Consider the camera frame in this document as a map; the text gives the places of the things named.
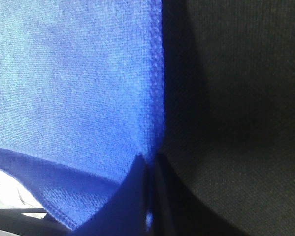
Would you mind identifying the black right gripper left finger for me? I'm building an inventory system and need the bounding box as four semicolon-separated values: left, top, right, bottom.
70;156;150;236

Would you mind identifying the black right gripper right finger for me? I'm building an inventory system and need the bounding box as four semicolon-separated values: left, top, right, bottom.
153;154;238;236

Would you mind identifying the blue microfiber towel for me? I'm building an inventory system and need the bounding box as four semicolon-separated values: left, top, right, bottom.
0;0;164;231

